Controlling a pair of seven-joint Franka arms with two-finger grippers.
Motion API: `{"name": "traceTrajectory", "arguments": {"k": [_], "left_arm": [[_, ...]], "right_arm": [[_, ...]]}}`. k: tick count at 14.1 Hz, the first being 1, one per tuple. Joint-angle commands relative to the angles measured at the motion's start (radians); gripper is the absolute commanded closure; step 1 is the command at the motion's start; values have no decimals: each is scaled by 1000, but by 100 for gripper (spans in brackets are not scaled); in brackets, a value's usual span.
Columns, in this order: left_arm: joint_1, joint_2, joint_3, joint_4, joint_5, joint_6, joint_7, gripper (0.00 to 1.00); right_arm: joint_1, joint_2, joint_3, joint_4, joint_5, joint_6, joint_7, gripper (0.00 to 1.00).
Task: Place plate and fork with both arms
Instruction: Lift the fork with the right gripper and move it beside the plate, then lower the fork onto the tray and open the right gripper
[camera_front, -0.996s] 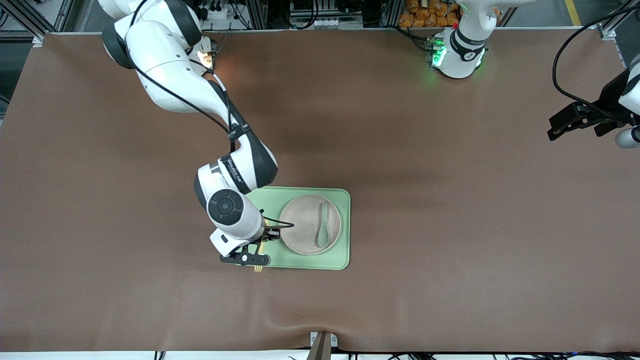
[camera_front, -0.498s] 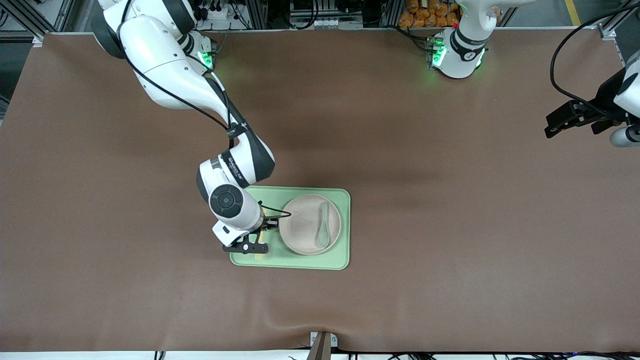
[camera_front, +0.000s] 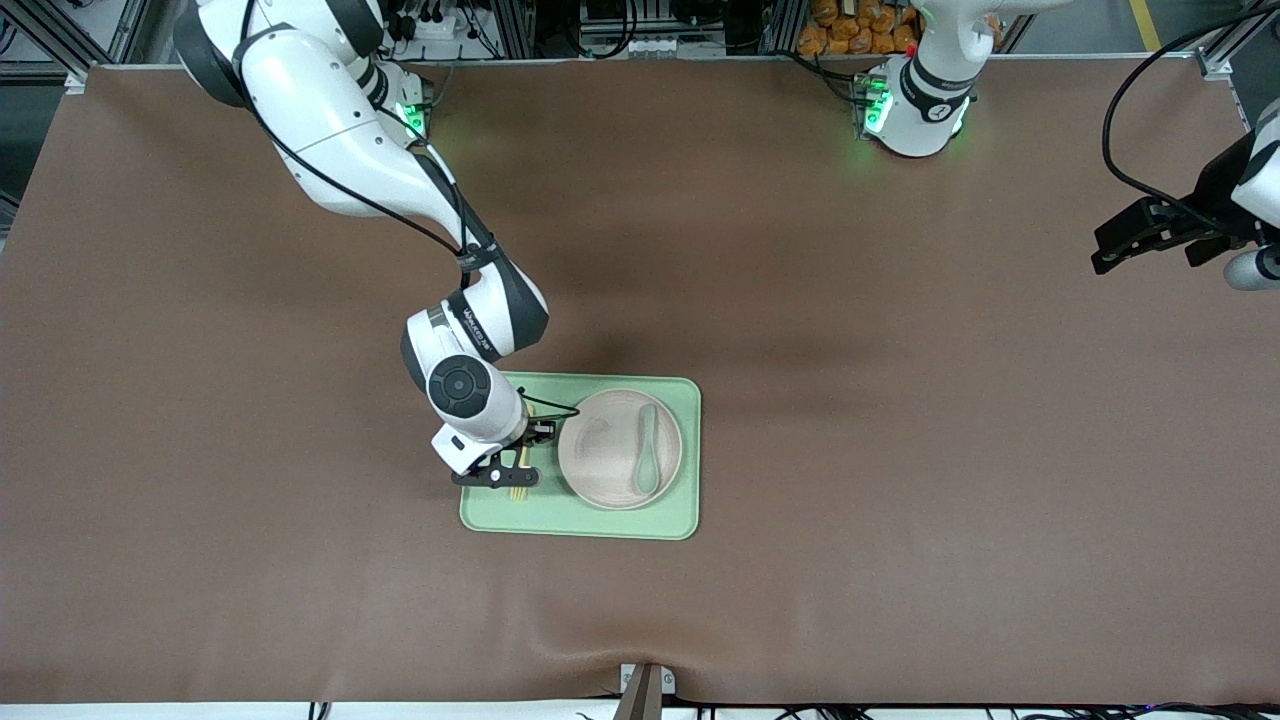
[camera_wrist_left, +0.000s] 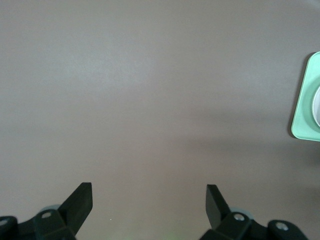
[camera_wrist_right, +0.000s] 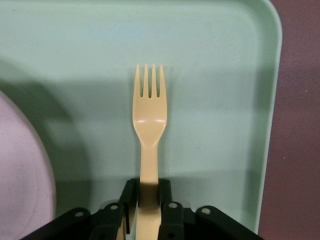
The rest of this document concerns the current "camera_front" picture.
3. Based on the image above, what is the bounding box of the green plastic spoon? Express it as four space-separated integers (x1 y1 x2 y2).
635 403 661 496

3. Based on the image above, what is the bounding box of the white power strip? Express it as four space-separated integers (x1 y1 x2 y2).
388 5 479 43

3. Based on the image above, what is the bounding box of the white mounting bracket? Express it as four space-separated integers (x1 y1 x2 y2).
619 663 677 697

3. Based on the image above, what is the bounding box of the aluminium table edge rail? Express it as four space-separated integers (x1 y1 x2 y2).
88 52 1206 71

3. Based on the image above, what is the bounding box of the aluminium frame post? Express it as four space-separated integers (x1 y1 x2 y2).
765 0 806 56
495 0 536 58

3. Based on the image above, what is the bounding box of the brown table mat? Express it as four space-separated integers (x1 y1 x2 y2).
0 57 1280 706

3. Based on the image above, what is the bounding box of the aluminium frame beam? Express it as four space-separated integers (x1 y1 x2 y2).
30 0 151 76
1195 0 1280 81

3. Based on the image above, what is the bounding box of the light green rectangular tray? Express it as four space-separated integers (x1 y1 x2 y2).
459 371 703 542

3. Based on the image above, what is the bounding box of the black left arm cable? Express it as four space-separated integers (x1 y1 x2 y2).
1100 0 1280 226

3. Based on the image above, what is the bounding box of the round beige plate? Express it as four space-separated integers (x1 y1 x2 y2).
557 388 684 512

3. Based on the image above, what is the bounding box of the grey camera stand pole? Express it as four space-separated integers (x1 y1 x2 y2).
613 663 664 720

